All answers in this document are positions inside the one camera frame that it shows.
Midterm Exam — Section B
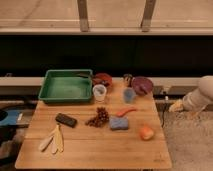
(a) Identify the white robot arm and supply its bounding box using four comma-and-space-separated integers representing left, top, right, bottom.
169, 76, 213, 112

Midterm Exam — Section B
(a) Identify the black rectangular block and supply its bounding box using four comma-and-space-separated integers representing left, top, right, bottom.
55, 113, 77, 128

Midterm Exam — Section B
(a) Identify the wooden spoon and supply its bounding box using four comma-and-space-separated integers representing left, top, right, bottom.
38, 131, 55, 152

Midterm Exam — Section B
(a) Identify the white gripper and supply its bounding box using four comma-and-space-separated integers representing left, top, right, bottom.
169, 92, 196, 112

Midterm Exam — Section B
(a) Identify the small dark metal cup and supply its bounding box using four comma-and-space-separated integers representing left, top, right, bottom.
123, 74, 133, 87

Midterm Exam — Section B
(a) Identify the blue plastic cup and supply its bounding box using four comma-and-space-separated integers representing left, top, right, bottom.
123, 88, 136, 103

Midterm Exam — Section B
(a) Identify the blue object at left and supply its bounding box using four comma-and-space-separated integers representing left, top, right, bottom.
0, 110, 23, 126

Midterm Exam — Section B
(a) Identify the orange carrot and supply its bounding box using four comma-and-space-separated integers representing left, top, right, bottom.
115, 107, 137, 117

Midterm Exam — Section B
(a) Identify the orange fruit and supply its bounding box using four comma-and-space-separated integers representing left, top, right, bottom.
139, 125, 154, 140

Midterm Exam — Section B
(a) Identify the purple bowl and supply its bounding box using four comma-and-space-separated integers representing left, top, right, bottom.
131, 76, 153, 96

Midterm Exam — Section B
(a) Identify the clear plastic cup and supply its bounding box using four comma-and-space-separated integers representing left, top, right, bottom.
93, 84, 107, 102

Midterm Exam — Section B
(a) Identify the red bowl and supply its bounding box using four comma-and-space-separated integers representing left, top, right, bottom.
92, 73, 112, 88

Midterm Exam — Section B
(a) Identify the green plastic tray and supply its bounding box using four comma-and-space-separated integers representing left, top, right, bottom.
38, 69, 93, 103

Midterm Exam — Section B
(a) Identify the blue sponge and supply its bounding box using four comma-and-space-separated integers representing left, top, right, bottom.
109, 117, 129, 130

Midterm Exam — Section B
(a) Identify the bunch of dark grapes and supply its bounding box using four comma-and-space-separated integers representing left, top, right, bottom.
85, 107, 109, 128

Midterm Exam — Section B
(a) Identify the wooden spatula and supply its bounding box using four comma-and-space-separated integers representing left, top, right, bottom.
55, 124, 64, 152

